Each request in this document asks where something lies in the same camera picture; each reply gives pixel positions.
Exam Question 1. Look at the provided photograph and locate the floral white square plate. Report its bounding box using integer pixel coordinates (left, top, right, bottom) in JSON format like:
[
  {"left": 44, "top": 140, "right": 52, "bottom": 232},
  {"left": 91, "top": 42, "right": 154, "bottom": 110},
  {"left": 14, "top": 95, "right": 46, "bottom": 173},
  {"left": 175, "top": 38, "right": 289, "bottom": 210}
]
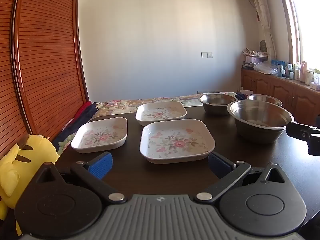
[
  {"left": 139, "top": 119, "right": 216, "bottom": 165},
  {"left": 135, "top": 101, "right": 187, "bottom": 127},
  {"left": 71, "top": 117, "right": 128, "bottom": 154}
]

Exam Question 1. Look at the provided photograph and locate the yellow plush toy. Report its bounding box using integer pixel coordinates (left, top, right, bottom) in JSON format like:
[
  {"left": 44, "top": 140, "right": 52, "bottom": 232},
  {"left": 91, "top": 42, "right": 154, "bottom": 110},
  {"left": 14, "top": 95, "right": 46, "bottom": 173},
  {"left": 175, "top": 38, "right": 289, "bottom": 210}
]
[{"left": 0, "top": 134, "right": 60, "bottom": 235}]

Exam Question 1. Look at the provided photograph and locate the large steel bowl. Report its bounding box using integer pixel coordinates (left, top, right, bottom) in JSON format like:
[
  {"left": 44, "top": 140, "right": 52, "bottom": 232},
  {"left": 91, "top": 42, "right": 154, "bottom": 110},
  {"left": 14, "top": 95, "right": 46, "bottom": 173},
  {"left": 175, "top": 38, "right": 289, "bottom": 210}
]
[{"left": 227, "top": 99, "right": 295, "bottom": 144}]

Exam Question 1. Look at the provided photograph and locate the red cloth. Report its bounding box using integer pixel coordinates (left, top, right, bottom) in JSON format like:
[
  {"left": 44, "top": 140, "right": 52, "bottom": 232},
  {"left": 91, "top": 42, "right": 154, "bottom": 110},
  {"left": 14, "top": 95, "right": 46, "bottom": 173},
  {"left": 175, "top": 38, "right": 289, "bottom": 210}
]
[{"left": 72, "top": 101, "right": 92, "bottom": 120}]

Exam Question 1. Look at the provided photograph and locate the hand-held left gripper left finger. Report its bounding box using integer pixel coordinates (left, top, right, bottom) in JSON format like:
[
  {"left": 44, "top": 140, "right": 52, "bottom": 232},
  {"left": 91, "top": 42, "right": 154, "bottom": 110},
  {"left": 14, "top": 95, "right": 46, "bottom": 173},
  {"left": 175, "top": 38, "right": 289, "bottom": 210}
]
[{"left": 32, "top": 152, "right": 127, "bottom": 205}]

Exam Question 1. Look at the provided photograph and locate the window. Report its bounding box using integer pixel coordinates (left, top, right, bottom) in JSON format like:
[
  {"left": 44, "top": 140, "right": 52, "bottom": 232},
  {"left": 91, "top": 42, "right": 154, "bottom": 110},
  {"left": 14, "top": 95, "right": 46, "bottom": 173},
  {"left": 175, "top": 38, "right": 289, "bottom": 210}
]
[{"left": 277, "top": 0, "right": 320, "bottom": 70}]

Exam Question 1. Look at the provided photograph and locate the folded floral cloth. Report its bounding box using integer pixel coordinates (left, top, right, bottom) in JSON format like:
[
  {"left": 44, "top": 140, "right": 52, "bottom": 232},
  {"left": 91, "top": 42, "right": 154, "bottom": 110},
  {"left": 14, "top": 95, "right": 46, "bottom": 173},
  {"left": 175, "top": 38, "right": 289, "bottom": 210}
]
[{"left": 243, "top": 48, "right": 268, "bottom": 57}]

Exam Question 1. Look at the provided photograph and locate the row of bottles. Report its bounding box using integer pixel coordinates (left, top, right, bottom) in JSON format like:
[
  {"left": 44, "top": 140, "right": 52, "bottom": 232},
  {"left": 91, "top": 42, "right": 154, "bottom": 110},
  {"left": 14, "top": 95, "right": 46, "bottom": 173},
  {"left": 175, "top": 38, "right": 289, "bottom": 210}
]
[{"left": 270, "top": 59, "right": 320, "bottom": 90}]

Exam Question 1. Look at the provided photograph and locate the dark blue cloth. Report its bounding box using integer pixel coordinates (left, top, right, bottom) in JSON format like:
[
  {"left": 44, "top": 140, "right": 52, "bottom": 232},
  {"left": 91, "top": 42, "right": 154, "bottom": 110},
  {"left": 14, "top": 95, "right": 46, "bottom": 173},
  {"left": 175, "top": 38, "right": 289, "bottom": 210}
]
[{"left": 52, "top": 102, "right": 98, "bottom": 145}]

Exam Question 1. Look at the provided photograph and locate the wooden cabinet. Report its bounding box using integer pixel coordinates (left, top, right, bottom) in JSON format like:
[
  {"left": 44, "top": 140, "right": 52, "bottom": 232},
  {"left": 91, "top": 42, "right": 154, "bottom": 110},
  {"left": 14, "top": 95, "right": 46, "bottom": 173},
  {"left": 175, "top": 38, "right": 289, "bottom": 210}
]
[{"left": 240, "top": 69, "right": 320, "bottom": 128}]

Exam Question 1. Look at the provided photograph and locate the purple box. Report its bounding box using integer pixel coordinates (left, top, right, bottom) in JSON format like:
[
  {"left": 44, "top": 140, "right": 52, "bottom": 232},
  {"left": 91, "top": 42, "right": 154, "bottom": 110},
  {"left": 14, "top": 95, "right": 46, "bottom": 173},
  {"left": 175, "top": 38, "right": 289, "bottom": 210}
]
[{"left": 246, "top": 55, "right": 268, "bottom": 65}]

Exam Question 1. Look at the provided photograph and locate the patterned cream curtain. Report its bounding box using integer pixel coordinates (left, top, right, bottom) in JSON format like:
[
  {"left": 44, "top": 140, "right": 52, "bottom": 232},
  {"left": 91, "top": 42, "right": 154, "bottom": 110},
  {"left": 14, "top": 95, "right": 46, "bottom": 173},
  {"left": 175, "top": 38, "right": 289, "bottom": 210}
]
[{"left": 246, "top": 0, "right": 277, "bottom": 63}]

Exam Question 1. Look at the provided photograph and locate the wooden slatted wardrobe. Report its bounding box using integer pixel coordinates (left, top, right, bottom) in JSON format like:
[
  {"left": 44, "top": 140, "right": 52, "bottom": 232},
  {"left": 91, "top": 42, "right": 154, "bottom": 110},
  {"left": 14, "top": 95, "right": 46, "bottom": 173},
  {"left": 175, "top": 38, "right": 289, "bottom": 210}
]
[{"left": 0, "top": 0, "right": 89, "bottom": 160}]

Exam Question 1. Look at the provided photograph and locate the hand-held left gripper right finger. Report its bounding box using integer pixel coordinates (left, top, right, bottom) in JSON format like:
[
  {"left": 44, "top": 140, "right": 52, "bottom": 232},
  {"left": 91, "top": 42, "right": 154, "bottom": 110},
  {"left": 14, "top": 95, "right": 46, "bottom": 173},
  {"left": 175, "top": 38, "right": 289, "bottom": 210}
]
[{"left": 194, "top": 152, "right": 291, "bottom": 204}]

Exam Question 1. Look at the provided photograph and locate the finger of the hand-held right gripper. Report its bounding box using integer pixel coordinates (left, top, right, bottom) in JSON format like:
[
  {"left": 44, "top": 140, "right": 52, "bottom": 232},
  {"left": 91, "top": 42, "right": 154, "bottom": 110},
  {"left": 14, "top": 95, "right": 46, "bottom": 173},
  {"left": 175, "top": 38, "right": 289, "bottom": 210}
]
[{"left": 285, "top": 122, "right": 312, "bottom": 141}]

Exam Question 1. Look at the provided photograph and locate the floral blanket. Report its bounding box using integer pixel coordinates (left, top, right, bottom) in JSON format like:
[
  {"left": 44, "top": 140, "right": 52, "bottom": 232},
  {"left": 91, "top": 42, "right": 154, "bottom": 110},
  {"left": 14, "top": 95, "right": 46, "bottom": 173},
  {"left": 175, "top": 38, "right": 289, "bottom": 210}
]
[{"left": 56, "top": 93, "right": 248, "bottom": 155}]

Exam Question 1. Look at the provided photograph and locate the clear plastic bag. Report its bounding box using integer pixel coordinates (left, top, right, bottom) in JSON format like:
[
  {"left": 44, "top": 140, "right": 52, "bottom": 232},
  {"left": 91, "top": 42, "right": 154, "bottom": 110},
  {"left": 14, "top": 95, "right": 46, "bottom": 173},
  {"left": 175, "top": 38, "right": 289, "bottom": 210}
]
[{"left": 254, "top": 61, "right": 280, "bottom": 75}]

